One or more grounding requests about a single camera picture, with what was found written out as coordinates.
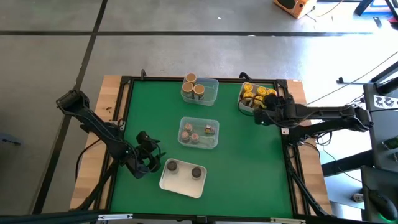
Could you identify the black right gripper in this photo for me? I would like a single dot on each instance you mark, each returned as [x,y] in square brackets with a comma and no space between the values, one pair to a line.
[276,113]

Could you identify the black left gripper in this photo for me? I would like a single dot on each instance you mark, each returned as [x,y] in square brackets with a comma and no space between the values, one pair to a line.
[146,155]

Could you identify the black lid herb jar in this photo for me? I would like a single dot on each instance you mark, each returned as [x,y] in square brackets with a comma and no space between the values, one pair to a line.
[172,165]
[196,172]

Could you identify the white plastic bin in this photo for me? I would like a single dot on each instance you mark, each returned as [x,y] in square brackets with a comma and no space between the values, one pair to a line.
[183,186]
[241,102]

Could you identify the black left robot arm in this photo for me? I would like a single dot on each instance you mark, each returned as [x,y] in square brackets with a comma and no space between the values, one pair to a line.
[93,124]

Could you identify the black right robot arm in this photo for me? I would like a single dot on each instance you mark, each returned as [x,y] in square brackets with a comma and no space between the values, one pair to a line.
[329,113]

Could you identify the clear plastic bin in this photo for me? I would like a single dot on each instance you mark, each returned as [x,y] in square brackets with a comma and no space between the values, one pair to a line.
[208,93]
[205,141]

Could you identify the green table mat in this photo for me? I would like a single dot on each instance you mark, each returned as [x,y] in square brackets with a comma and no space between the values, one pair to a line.
[242,174]

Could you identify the dark grey desk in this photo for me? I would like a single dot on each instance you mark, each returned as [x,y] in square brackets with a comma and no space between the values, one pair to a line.
[377,130]

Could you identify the orange box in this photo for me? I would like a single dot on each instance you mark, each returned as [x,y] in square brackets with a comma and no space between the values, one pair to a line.
[295,7]

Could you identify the white sheet black pattern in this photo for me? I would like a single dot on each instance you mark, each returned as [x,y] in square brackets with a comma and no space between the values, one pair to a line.
[385,101]

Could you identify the white power outlet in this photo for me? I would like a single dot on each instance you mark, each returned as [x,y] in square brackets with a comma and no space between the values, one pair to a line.
[357,197]

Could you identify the device with green screen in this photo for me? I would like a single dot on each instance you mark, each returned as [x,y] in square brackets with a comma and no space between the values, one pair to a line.
[391,144]

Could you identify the dark grey floor object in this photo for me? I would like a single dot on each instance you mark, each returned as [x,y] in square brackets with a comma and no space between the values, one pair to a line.
[9,140]

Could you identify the black computer mouse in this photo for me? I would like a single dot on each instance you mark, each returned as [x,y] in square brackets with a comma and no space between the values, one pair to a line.
[382,203]

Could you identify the silver metal bracket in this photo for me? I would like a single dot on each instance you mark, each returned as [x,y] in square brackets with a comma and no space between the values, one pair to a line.
[115,216]

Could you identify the black aluminium table frame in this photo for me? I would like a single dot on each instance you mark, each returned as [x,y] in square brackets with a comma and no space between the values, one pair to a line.
[161,78]

